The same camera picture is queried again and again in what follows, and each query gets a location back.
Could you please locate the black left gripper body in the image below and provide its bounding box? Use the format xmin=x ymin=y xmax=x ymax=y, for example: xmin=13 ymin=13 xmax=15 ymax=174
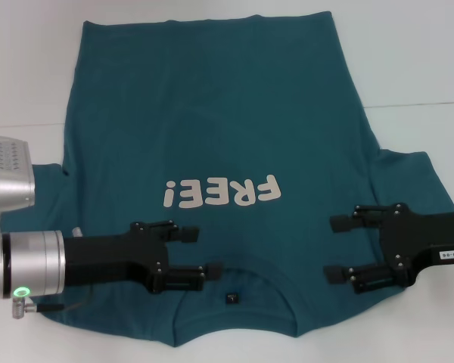
xmin=62 ymin=222 xmax=169 ymax=295

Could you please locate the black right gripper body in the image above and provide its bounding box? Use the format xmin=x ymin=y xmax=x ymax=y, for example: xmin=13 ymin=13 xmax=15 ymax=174
xmin=378 ymin=203 xmax=454 ymax=288

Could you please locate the teal shirt with FREE print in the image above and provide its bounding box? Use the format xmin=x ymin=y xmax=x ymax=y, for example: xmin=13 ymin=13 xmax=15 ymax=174
xmin=0 ymin=11 xmax=454 ymax=339

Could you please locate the left arm cable with plug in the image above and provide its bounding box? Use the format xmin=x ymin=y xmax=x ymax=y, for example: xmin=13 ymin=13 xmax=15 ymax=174
xmin=11 ymin=296 xmax=66 ymax=312

